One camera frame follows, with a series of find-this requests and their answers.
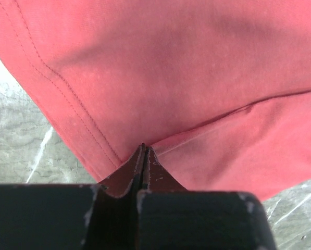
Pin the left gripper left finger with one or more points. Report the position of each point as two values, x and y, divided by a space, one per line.
73 216

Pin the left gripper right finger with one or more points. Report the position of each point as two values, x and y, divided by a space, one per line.
170 217

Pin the dark red t-shirt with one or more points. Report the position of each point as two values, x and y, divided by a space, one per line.
220 89

